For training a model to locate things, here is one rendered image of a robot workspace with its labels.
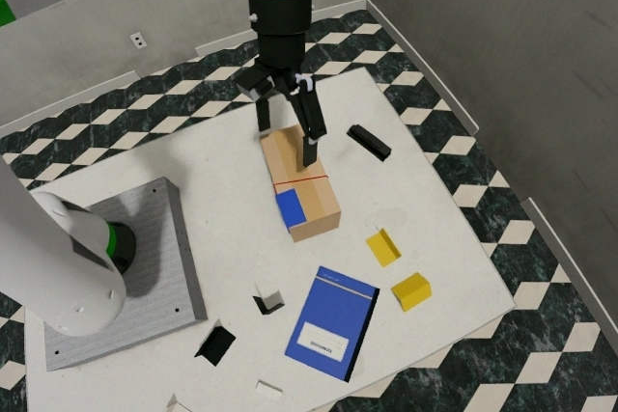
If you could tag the blue notebook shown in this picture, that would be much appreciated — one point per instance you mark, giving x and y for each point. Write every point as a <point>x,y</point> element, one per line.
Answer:
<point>333,323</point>

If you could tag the tan cardboard carton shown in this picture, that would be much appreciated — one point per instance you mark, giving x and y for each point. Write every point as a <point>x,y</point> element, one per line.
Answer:
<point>283,150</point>

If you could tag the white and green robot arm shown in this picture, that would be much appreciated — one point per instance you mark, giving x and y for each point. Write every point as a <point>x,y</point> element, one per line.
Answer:
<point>64,276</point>

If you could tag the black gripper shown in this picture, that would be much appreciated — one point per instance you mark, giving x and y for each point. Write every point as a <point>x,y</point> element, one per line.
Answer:
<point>286,54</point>

